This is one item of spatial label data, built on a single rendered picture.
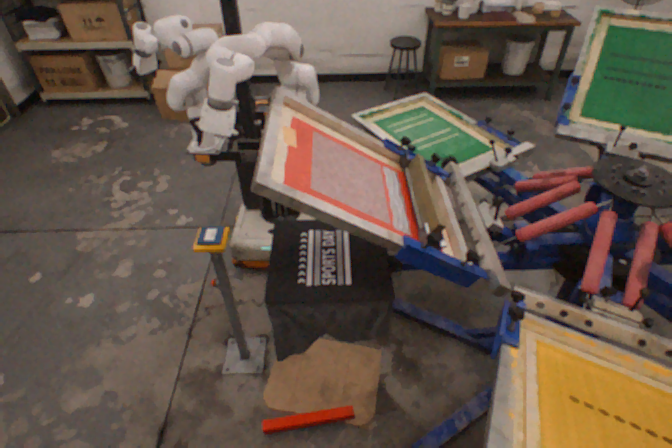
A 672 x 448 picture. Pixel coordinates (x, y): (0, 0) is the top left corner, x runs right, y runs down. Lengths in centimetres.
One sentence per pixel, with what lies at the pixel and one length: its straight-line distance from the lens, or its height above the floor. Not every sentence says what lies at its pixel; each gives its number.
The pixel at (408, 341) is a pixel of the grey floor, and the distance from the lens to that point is 263.
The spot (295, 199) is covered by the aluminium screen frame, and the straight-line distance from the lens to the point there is 114.
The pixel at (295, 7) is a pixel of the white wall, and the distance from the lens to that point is 516.
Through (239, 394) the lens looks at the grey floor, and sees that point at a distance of 252.
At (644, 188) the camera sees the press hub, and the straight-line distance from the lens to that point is 181.
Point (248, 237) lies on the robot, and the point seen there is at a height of 28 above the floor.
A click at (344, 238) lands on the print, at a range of 179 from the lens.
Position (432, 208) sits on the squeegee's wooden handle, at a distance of 143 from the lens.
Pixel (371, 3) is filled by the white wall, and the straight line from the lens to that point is 516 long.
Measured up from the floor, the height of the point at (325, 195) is 141.
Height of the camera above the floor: 222
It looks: 39 degrees down
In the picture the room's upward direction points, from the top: straight up
